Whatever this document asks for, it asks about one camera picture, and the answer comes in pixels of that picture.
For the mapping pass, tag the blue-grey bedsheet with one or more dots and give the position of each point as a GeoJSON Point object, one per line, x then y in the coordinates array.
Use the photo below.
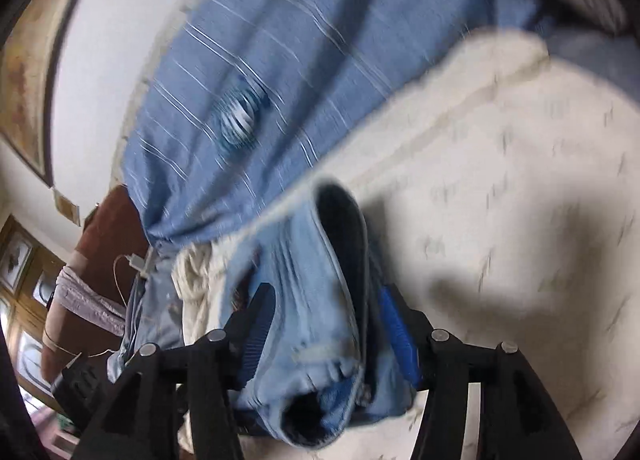
{"type": "Point", "coordinates": [590, 55]}

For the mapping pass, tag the wooden glass-door cabinet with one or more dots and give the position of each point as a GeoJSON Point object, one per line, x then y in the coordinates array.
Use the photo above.
{"type": "Point", "coordinates": [22, 290]}

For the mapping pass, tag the brown wooden headboard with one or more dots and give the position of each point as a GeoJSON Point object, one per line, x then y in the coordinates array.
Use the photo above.
{"type": "Point", "coordinates": [110, 235]}

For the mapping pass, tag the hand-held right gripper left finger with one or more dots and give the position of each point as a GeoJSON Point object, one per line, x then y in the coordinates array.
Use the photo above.
{"type": "Point", "coordinates": [255, 337]}

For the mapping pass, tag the framed wall picture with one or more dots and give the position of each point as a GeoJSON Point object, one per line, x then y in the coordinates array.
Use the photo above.
{"type": "Point", "coordinates": [30, 85]}

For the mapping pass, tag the small wall plate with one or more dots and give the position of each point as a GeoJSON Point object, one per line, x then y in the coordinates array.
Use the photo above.
{"type": "Point", "coordinates": [66, 207]}

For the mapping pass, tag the light blue denim pants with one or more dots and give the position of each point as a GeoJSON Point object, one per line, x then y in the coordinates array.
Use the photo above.
{"type": "Point", "coordinates": [310, 320]}

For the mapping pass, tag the white lace cloth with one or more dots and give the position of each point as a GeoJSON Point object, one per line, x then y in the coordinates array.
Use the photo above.
{"type": "Point", "coordinates": [85, 297]}

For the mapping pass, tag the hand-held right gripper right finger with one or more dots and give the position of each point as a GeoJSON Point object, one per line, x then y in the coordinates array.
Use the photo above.
{"type": "Point", "coordinates": [397, 335]}

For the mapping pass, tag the grey star-print cloth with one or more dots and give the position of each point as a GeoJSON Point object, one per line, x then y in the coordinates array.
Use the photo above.
{"type": "Point", "coordinates": [145, 320]}

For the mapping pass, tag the blue plaid duvet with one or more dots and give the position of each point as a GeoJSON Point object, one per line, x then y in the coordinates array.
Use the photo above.
{"type": "Point", "coordinates": [300, 55]}

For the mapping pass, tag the cream leaf-print blanket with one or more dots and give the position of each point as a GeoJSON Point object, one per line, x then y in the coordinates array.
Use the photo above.
{"type": "Point", "coordinates": [500, 200]}

